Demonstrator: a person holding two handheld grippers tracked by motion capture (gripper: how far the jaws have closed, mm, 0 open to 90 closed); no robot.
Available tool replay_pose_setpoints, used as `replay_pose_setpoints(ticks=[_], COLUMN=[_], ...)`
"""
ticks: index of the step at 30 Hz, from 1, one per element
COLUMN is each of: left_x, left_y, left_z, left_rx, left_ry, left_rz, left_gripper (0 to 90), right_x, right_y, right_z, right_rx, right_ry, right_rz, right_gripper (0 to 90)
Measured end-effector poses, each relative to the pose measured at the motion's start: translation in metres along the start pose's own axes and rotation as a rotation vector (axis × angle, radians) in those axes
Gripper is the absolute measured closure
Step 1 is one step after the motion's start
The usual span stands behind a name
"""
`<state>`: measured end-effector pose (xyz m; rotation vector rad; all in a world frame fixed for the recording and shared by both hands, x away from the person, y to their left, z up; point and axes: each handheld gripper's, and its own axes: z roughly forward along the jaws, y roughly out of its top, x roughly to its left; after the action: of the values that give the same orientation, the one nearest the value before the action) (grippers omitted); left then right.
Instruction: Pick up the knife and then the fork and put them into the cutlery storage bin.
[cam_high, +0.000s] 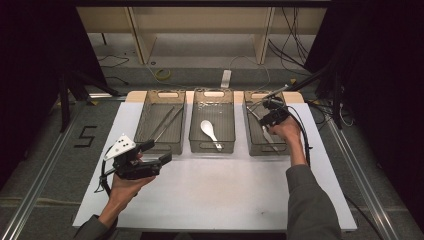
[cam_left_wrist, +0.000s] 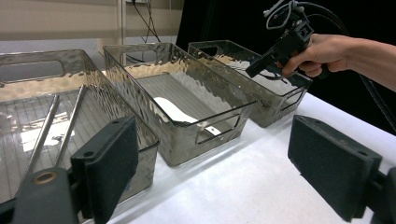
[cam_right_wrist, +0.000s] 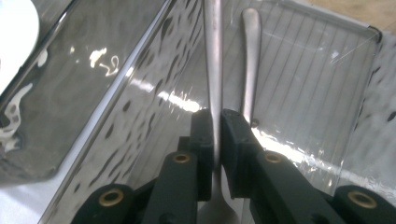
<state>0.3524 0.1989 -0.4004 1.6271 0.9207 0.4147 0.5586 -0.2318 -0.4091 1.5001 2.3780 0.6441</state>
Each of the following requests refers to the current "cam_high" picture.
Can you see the beige wooden shelf unit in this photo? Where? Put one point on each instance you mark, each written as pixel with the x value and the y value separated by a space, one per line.
pixel 146 43

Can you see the grey transparent plastic basket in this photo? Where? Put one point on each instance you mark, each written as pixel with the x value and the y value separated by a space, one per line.
pixel 256 140
pixel 163 116
pixel 223 116

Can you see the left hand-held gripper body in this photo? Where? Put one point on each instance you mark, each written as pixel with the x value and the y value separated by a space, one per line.
pixel 136 168

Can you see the black curtain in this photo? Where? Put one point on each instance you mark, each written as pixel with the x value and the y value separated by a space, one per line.
pixel 26 66
pixel 393 83

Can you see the person's right hand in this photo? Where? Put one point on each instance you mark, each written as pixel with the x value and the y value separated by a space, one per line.
pixel 290 131

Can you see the white power strip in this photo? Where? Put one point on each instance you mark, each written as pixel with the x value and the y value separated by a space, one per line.
pixel 226 79

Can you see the white ceramic spoon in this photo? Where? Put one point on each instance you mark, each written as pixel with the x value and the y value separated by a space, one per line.
pixel 206 127

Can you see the person's left hand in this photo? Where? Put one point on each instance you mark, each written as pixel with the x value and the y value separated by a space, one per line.
pixel 123 193

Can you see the metal chopstick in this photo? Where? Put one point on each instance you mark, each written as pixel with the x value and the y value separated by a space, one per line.
pixel 161 122
pixel 168 124

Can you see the yellow tape roll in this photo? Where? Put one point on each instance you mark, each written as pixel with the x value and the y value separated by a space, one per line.
pixel 157 74

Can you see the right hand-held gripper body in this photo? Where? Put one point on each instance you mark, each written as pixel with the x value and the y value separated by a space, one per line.
pixel 275 116

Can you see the aluminium floor rail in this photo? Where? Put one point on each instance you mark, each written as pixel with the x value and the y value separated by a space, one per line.
pixel 361 183
pixel 33 190

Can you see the black metal stand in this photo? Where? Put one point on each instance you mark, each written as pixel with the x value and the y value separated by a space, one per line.
pixel 64 106
pixel 337 100

